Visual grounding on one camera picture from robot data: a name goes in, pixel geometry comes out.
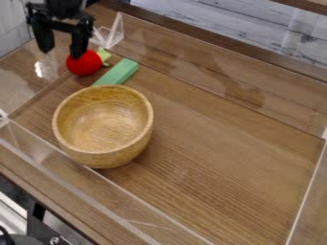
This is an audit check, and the red plush strawberry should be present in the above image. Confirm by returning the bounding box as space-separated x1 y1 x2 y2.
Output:
66 48 110 77

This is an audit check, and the clear acrylic corner bracket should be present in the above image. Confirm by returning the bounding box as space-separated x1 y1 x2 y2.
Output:
90 13 124 50

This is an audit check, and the green rectangular block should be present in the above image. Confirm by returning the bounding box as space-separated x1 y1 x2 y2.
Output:
93 58 137 86

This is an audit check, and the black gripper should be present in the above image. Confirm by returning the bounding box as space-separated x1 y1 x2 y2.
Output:
25 0 94 59

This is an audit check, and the wooden bowl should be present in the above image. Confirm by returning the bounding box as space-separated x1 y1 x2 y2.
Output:
51 85 153 168

